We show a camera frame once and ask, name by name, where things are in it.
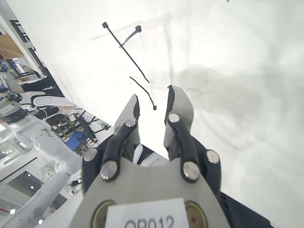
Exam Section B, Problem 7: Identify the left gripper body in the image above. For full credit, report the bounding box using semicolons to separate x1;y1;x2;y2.
0;100;32;125

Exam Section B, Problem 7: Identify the short black zip tie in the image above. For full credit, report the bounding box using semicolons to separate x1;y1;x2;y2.
129;76;157;111

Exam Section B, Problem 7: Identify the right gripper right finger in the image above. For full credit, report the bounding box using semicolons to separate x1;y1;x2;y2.
163;85;222;195

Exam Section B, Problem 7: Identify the curved black zip tie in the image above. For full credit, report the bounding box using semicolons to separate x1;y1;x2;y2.
119;25;142;48

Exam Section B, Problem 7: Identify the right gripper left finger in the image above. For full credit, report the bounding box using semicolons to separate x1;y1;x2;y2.
81;94;143;195

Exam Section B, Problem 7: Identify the clear plastic stand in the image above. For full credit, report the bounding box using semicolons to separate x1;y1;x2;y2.
90;13;176;111

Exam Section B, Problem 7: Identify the long black zip tie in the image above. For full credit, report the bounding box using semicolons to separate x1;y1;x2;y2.
102;22;150;84

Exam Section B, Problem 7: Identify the robot body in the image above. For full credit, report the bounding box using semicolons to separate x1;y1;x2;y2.
133;143;167;167

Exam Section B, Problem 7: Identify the black metal rack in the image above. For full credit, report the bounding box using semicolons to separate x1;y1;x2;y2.
9;19;48;78

